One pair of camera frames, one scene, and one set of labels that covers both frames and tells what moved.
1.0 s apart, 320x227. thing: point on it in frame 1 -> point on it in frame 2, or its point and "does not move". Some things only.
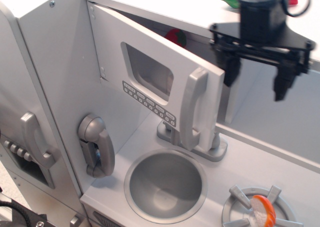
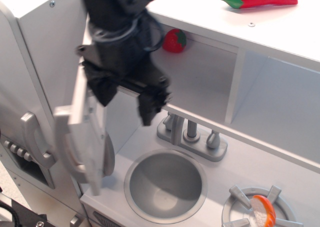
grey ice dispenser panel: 20,155 does not move
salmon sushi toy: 263,211 does not move
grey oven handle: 75,221 does not move
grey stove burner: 237,212 does not move
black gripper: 262,33 -> 129,59
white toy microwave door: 150,71 -> 88,145
